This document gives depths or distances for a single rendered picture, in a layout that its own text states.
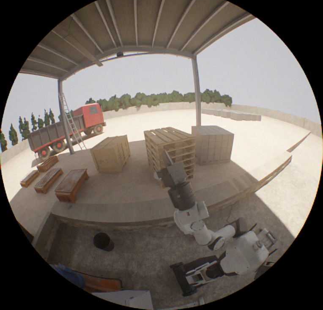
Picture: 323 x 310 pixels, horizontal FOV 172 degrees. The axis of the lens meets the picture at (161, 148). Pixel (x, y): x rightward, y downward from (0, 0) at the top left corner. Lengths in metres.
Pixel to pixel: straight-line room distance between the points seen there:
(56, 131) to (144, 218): 7.72
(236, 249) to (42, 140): 8.62
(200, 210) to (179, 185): 0.12
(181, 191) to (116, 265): 1.96
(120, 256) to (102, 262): 0.39
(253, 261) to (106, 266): 1.98
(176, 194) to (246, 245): 0.57
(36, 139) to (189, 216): 8.30
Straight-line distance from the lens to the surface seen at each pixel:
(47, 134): 8.34
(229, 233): 0.71
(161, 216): 1.90
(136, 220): 1.94
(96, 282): 1.60
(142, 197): 2.23
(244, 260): 0.76
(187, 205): 0.37
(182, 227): 0.43
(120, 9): 4.14
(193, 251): 2.03
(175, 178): 0.36
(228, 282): 2.15
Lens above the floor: 1.97
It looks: 22 degrees down
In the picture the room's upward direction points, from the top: 5 degrees counter-clockwise
